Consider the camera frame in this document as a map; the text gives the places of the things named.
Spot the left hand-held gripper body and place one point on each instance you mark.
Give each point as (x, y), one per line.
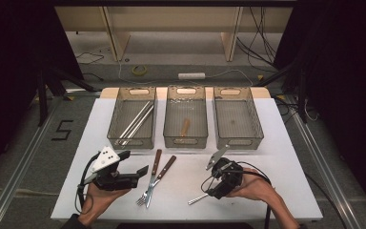
(108, 159)

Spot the white power strip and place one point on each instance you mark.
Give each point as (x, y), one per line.
(191, 76)

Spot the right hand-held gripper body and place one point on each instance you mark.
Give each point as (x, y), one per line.
(230, 176)

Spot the translucent grey plastic bin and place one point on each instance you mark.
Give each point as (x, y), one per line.
(197, 127)
(147, 144)
(238, 127)

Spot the person's left hand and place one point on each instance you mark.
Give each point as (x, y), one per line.
(98, 200)

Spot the black curtain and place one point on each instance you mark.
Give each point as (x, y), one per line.
(6, 63)
(346, 79)

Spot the aluminium floor rail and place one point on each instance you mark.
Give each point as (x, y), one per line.
(12, 184)
(329, 184)

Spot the metal chopstick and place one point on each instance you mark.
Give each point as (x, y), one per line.
(138, 125)
(142, 124)

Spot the black metal stand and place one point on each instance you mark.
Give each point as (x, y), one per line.
(42, 101)
(301, 95)

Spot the person's right hand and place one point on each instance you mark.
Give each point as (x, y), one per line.
(255, 187)

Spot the beige wooden shelf unit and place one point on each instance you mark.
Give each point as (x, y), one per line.
(171, 19)

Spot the yellow tape roll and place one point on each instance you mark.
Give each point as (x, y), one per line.
(133, 70)

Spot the white chopstick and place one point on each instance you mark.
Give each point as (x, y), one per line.
(133, 120)

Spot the metal spoon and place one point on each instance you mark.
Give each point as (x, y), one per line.
(197, 199)

